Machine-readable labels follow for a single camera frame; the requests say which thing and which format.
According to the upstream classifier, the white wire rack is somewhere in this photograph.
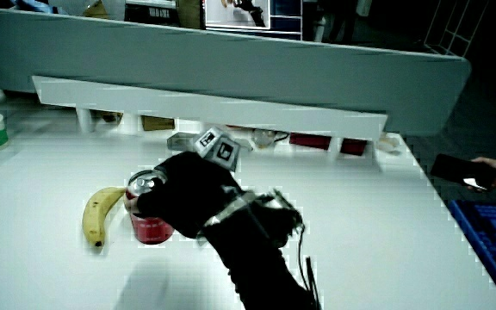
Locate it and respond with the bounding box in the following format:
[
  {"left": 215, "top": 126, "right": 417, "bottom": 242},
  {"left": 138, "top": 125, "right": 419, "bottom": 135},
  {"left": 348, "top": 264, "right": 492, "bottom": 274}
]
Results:
[{"left": 423, "top": 0, "right": 490, "bottom": 57}]

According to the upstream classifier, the white desk shelf riser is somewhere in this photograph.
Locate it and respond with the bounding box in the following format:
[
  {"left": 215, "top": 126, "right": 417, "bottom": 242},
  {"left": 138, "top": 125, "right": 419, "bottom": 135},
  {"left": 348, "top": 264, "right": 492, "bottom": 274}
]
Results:
[{"left": 31, "top": 75, "right": 389, "bottom": 161}]

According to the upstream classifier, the red cola can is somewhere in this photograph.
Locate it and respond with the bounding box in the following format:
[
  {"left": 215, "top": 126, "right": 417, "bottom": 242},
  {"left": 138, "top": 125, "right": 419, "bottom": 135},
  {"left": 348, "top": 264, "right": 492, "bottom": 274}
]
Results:
[{"left": 123, "top": 169, "right": 176, "bottom": 245}]

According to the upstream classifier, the clear plastic object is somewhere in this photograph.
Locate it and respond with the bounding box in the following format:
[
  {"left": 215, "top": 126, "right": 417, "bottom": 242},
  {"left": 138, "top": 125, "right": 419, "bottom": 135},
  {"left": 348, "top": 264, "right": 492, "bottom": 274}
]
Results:
[{"left": 251, "top": 128, "right": 290, "bottom": 150}]

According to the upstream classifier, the black smartphone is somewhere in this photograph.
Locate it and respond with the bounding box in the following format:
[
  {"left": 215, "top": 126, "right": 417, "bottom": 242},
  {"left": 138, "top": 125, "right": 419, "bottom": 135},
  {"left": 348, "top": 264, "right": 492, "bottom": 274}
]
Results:
[{"left": 429, "top": 153, "right": 496, "bottom": 192}]

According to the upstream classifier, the crumpled white object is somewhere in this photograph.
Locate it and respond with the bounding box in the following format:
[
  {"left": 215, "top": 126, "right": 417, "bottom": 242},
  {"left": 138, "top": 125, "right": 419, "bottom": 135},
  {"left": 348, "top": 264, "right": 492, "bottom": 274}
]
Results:
[{"left": 376, "top": 136, "right": 403, "bottom": 155}]

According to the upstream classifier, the blue keyboard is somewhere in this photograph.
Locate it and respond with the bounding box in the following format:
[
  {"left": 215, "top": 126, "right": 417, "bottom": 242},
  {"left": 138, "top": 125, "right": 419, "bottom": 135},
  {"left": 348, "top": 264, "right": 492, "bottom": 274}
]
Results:
[{"left": 447, "top": 199, "right": 496, "bottom": 310}]

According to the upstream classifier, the yellow banana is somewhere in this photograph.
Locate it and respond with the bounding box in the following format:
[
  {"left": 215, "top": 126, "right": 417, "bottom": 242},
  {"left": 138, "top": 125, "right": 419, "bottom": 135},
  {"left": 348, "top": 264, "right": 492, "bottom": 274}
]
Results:
[{"left": 82, "top": 186, "right": 127, "bottom": 249}]

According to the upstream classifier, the black cable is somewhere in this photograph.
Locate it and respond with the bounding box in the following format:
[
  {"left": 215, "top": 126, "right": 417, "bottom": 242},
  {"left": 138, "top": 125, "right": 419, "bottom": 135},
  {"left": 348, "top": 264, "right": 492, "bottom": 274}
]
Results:
[{"left": 297, "top": 223, "right": 322, "bottom": 310}]

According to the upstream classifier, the dark red box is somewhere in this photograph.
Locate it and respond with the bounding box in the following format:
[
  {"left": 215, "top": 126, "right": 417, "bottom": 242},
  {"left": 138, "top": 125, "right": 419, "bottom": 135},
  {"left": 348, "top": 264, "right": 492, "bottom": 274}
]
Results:
[
  {"left": 288, "top": 133, "right": 332, "bottom": 151},
  {"left": 340, "top": 138, "right": 369, "bottom": 157}
]

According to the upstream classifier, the background monitor screen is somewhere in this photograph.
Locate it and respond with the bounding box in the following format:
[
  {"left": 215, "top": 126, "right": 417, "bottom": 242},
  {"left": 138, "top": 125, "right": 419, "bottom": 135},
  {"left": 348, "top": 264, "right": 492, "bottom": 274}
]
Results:
[{"left": 204, "top": 0, "right": 304, "bottom": 40}]

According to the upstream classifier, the person's right hand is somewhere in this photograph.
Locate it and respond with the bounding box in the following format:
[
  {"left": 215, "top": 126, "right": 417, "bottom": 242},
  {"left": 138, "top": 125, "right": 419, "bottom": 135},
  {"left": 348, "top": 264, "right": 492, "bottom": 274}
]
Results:
[{"left": 137, "top": 126, "right": 245, "bottom": 239}]

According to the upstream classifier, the brown cardboard box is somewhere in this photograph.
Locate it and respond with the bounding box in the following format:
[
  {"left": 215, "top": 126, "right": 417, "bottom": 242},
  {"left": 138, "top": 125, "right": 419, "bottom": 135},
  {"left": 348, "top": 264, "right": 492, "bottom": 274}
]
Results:
[{"left": 140, "top": 115, "right": 176, "bottom": 132}]

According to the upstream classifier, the person's right forearm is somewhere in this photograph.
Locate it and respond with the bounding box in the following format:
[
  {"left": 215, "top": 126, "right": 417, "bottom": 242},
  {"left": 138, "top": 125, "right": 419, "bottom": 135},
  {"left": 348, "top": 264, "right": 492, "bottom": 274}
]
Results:
[{"left": 195, "top": 189, "right": 323, "bottom": 310}]

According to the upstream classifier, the grey desk partition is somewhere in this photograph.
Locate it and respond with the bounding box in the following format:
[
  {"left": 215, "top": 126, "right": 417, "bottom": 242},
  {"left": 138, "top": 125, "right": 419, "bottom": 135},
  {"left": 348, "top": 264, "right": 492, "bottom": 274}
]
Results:
[{"left": 0, "top": 6, "right": 472, "bottom": 137}]

